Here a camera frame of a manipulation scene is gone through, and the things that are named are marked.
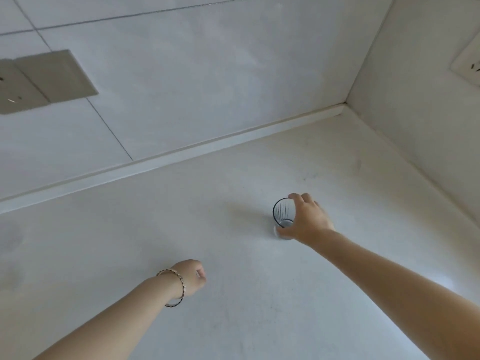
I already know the person's right hand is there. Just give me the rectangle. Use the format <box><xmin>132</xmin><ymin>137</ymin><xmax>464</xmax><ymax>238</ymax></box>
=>
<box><xmin>277</xmin><ymin>192</ymin><xmax>336</xmax><ymax>248</ymax></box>

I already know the person's left hand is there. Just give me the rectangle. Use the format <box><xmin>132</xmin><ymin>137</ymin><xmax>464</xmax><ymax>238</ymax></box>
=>
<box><xmin>171</xmin><ymin>259</ymin><xmax>208</xmax><ymax>299</ymax></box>

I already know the small grey glass tumbler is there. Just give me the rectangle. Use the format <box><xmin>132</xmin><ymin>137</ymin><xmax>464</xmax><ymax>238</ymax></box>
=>
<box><xmin>272</xmin><ymin>197</ymin><xmax>297</xmax><ymax>241</ymax></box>

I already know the person's left forearm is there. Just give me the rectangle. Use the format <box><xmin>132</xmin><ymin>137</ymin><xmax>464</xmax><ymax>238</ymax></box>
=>
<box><xmin>33</xmin><ymin>275</ymin><xmax>185</xmax><ymax>360</ymax></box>

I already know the person's right forearm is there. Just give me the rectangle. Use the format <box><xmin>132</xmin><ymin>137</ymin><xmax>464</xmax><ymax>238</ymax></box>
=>
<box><xmin>309</xmin><ymin>228</ymin><xmax>480</xmax><ymax>360</ymax></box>

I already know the white backsplash strip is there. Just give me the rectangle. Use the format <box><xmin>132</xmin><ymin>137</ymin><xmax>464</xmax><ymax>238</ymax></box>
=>
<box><xmin>0</xmin><ymin>102</ymin><xmax>347</xmax><ymax>215</ymax></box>

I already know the thin braided bracelet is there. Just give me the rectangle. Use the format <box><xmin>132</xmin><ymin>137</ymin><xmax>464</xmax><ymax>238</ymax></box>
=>
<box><xmin>155</xmin><ymin>268</ymin><xmax>187</xmax><ymax>309</ymax></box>

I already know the white wall socket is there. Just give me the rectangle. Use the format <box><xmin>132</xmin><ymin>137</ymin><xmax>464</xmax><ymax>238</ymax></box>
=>
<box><xmin>451</xmin><ymin>40</ymin><xmax>480</xmax><ymax>88</ymax></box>

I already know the beige wall switch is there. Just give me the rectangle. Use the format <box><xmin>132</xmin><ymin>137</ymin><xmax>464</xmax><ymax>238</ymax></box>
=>
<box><xmin>14</xmin><ymin>49</ymin><xmax>100</xmax><ymax>104</ymax></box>

